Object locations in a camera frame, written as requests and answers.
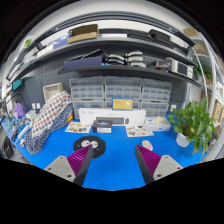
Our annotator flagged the white and pink computer mouse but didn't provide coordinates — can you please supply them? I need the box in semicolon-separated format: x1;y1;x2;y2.
142;140;153;151

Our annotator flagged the left illustrated card sheet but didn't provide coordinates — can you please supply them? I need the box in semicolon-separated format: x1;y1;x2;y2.
66;122;90;134

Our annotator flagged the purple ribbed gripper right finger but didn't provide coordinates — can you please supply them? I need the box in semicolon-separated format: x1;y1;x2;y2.
135;145;182;184

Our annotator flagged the green potted plant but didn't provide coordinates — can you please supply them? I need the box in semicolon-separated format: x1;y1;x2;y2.
168;97;215;155

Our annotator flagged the dark shelf board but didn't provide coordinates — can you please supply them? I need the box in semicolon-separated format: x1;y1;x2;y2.
6;37;195;84
57;65;203;87

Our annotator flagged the right grey drawer cabinet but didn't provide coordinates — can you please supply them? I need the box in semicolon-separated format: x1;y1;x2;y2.
140;78;172;117

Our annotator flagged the yellow and blue box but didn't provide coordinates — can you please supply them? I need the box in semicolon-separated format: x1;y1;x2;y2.
112;98;133;110

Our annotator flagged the lower dark shelf board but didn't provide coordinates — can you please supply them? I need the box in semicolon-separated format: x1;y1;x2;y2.
57;65;203;87

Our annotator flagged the blue desk mat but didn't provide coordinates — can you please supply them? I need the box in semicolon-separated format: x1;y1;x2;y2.
16;126;202;190

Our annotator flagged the grey drawer cabinet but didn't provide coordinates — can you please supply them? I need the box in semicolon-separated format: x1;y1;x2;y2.
70;76;104;119
104;76;142;109
140;78;172;117

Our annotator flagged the middle grey drawer cabinet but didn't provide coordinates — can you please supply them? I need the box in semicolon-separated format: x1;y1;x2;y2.
104;76;142;109

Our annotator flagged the patterned fabric cover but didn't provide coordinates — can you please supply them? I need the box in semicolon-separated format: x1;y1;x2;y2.
25;91;73;155

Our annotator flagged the upper dark shelf board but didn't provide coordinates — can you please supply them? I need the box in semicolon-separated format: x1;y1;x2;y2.
6;37;195;84

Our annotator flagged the illustrated card sheet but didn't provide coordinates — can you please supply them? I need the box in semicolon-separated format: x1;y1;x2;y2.
126;126;154;137
66;122;90;134

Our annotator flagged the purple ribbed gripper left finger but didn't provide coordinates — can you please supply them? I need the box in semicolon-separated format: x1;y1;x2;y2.
45;145;93;186

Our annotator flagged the left grey drawer cabinet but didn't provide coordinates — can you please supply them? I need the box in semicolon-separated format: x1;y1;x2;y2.
70;76;104;119

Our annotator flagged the brown cardboard box on shelf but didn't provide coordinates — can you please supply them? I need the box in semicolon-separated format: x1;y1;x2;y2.
67;24;99;44

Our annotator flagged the white long keyboard box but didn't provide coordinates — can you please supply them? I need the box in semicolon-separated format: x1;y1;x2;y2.
79;108;146;126

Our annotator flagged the right illustrated card sheet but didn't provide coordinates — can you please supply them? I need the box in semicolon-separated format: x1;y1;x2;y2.
126;126;154;137

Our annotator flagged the white small product box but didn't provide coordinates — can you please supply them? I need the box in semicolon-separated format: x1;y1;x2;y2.
144;116;171;131

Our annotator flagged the small black box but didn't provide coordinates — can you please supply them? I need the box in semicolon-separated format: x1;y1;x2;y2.
92;120;112;133

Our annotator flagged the white device on shelf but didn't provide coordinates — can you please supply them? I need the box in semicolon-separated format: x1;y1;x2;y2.
167;58;193;78

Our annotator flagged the dark blue flat box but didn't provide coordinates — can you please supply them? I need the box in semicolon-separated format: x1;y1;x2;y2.
64;49;103;69

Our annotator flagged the white plant pot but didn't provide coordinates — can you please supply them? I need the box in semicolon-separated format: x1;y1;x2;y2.
176;133;189;148

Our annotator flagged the purple bag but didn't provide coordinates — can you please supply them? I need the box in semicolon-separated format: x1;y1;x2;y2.
13;103;25;119

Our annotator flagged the white woven basket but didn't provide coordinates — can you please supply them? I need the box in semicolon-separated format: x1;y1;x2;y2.
43;82;64;102

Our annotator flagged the black round mouse pad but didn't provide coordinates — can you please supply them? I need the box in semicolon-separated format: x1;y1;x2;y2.
72;135;107;160

